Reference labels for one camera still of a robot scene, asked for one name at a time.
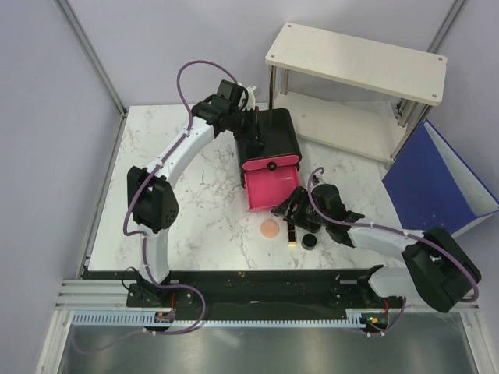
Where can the gold black lipstick case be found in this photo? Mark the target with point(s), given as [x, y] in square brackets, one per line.
[291, 234]

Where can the blue binder folder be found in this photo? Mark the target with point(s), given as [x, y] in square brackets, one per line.
[430, 185]

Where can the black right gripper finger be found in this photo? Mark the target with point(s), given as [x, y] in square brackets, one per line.
[300, 222]
[295, 204]

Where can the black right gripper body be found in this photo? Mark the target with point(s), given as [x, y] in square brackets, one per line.
[320, 220]

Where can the peach makeup sponge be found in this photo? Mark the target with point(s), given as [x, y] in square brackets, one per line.
[269, 229]

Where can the black drawer cabinet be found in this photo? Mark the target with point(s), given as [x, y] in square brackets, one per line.
[279, 136]

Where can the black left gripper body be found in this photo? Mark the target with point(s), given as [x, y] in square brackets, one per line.
[244, 125]

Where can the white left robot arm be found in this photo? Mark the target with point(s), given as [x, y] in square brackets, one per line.
[152, 205]

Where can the black round jar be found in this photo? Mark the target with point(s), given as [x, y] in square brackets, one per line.
[309, 242]

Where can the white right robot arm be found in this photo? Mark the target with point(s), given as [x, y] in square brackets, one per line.
[436, 269]

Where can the white two-tier shelf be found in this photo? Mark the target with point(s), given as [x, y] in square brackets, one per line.
[357, 95]

